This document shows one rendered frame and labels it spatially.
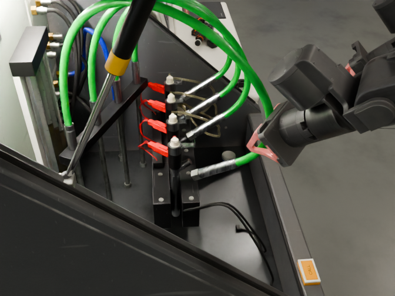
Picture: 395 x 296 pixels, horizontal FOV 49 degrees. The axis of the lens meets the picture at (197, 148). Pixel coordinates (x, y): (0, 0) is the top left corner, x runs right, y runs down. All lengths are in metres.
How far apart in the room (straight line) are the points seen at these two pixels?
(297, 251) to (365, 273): 1.26
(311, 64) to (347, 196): 1.94
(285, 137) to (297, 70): 0.13
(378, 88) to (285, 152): 0.18
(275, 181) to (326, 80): 0.52
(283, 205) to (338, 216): 1.36
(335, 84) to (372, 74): 0.04
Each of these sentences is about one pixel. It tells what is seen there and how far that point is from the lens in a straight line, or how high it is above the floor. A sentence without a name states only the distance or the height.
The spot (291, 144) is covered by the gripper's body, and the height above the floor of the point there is 1.26.
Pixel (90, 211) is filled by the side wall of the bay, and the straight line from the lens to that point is 0.51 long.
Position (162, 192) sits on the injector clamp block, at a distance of 0.95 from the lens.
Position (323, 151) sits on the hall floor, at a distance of 2.69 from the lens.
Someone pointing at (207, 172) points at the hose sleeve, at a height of 1.12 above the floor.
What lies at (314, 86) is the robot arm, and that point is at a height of 1.38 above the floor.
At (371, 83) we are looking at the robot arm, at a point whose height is 1.40.
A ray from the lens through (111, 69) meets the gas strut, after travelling 0.41.
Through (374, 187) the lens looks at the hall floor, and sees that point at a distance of 2.56.
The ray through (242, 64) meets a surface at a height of 1.35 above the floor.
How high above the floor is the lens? 1.66
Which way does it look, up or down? 40 degrees down
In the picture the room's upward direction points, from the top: 2 degrees clockwise
